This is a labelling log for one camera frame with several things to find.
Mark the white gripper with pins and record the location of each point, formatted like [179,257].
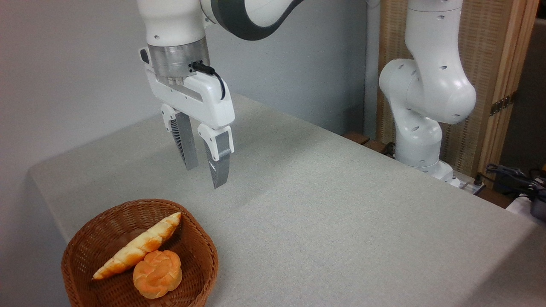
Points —
[207,98]

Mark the long braided bread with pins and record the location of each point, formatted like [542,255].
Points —
[140,245]

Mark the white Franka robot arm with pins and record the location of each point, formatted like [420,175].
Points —
[426,85]

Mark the round knotted bread roll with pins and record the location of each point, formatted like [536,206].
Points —
[158,275]

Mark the brown wicker basket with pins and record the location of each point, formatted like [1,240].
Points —
[98,238]

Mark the grey tablecloth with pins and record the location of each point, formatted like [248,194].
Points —
[341,221]

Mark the wood rattan folding screen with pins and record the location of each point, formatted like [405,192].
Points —
[482,51]

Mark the metal screen hinge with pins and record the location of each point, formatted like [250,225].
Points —
[503,103]

